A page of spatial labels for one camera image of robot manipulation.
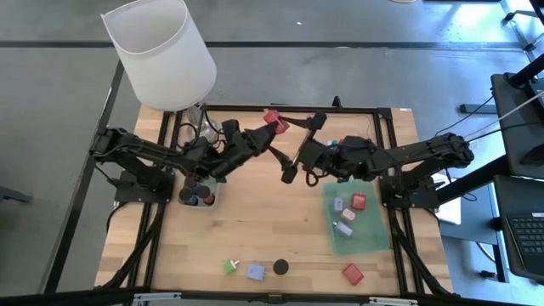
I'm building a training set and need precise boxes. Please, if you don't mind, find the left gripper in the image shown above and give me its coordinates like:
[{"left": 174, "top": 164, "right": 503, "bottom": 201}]
[{"left": 209, "top": 120, "right": 280, "bottom": 179}]

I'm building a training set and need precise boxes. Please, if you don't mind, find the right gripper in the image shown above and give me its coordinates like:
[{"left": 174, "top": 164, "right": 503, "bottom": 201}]
[{"left": 267, "top": 111, "right": 347, "bottom": 185}]

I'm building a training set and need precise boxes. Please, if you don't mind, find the red plug adapter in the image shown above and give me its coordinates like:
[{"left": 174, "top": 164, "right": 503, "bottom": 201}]
[
  {"left": 350, "top": 192, "right": 368, "bottom": 212},
  {"left": 342, "top": 263, "right": 366, "bottom": 286},
  {"left": 263, "top": 109, "right": 291, "bottom": 135}
]

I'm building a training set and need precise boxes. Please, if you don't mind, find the office chair base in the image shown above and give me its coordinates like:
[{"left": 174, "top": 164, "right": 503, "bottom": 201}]
[{"left": 503, "top": 0, "right": 544, "bottom": 54}]

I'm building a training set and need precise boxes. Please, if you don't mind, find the clear plastic tray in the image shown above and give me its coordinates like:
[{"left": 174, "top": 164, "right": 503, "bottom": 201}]
[{"left": 303, "top": 110, "right": 376, "bottom": 162}]

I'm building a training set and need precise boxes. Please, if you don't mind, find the grey plastic bin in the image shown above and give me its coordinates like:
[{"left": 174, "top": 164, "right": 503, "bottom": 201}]
[{"left": 175, "top": 176, "right": 222, "bottom": 212}]

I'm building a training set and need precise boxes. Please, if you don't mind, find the green translucent tray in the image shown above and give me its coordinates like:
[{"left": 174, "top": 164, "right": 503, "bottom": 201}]
[{"left": 321, "top": 178, "right": 391, "bottom": 258}]

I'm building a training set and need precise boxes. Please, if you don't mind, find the white shade table lamp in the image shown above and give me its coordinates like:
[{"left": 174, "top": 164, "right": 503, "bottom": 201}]
[{"left": 100, "top": 0, "right": 220, "bottom": 144}]

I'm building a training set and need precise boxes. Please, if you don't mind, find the white sheet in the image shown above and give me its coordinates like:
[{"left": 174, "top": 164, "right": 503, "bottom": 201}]
[{"left": 435, "top": 197, "right": 462, "bottom": 225}]

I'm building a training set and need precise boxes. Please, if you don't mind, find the black support beam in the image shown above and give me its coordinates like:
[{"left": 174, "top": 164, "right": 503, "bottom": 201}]
[{"left": 439, "top": 161, "right": 511, "bottom": 205}]

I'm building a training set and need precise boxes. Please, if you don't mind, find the grey stand foot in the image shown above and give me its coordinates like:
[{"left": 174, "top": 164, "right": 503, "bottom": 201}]
[{"left": 458, "top": 103, "right": 498, "bottom": 115}]

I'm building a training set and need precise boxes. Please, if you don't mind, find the black equipment stand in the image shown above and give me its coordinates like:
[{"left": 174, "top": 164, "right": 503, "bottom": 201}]
[{"left": 490, "top": 53, "right": 544, "bottom": 179}]

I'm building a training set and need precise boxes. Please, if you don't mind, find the black laptop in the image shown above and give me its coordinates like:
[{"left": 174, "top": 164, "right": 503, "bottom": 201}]
[{"left": 494, "top": 173, "right": 544, "bottom": 282}]

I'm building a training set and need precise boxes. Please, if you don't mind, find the dark floor object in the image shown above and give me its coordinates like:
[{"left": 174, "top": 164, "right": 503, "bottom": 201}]
[{"left": 0, "top": 185, "right": 33, "bottom": 204}]

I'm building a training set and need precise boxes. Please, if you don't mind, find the black aluminium rig frame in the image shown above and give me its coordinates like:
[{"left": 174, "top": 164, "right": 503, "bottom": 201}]
[{"left": 95, "top": 104, "right": 454, "bottom": 298}]

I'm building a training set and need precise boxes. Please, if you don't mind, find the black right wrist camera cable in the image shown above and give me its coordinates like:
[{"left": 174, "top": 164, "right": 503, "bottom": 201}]
[{"left": 303, "top": 165, "right": 341, "bottom": 188}]

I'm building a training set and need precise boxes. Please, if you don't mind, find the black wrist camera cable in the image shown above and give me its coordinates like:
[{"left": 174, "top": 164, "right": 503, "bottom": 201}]
[
  {"left": 303, "top": 165, "right": 341, "bottom": 188},
  {"left": 176, "top": 108, "right": 229, "bottom": 156}
]

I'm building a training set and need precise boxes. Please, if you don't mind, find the black left wrist camera cable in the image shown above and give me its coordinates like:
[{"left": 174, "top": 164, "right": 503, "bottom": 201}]
[{"left": 176, "top": 108, "right": 229, "bottom": 156}]

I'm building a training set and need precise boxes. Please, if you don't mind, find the silver metal bracket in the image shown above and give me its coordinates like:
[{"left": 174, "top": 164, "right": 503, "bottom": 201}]
[
  {"left": 368, "top": 296, "right": 420, "bottom": 306},
  {"left": 134, "top": 292, "right": 183, "bottom": 305}
]

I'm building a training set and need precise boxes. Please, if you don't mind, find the white cable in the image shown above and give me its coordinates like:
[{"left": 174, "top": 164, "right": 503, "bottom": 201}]
[{"left": 462, "top": 90, "right": 544, "bottom": 144}]

